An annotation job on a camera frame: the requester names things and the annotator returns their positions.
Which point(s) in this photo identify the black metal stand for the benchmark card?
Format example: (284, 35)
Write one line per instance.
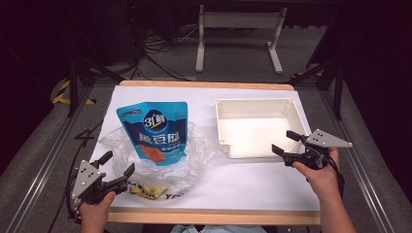
(336, 84)
(74, 81)

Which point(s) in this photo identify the white plastic bin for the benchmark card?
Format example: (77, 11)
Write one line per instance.
(256, 129)

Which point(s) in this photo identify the person's left hand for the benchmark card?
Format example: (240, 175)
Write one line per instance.
(95, 212)

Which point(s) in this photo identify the person's right hand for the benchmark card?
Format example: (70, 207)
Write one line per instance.
(319, 179)

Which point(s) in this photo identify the aluminium rail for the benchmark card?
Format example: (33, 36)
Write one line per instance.
(42, 168)
(356, 155)

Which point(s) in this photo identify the white metal stand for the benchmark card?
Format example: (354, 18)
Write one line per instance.
(239, 20)

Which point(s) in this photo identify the blue food pouch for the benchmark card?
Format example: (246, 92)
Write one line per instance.
(155, 129)

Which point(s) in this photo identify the yellow snack packet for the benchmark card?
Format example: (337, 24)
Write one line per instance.
(147, 191)

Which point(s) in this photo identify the clear plastic bag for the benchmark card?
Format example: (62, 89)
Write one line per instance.
(191, 152)

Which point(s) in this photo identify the person's light blue jeans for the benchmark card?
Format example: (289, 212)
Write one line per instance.
(220, 229)

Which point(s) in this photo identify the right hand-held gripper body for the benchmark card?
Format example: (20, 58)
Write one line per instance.
(327, 139)

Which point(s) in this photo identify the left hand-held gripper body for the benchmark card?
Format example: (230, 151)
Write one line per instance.
(85, 177)

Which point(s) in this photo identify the yellow black hazard tape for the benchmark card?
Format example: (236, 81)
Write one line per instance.
(63, 97)

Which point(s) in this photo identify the white paper sheet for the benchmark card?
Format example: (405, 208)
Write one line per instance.
(246, 184)

